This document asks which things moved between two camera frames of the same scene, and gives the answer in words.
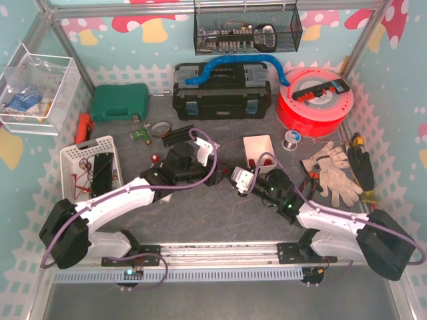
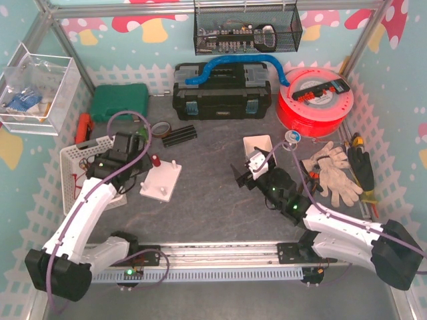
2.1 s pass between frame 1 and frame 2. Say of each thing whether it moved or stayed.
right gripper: moved
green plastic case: stayed
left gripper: moved
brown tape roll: stayed
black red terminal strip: stayed
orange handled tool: stayed
